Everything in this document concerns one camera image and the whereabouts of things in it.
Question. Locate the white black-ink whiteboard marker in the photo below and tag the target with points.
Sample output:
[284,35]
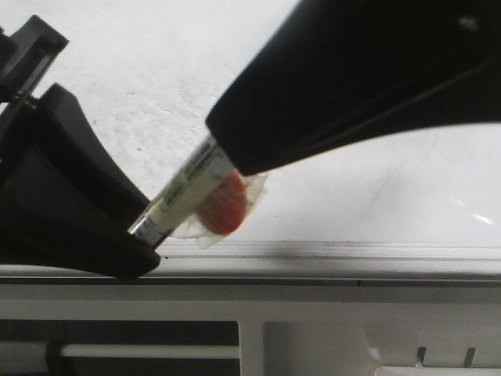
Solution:
[207,199]

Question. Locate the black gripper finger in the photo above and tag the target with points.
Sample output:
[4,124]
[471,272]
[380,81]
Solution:
[341,72]
[64,201]

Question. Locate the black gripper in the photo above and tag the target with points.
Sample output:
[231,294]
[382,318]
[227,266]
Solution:
[26,55]

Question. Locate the white whiteboard with aluminium frame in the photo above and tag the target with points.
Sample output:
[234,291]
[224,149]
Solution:
[146,74]

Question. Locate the white horizontal rod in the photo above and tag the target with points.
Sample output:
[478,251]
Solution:
[152,351]

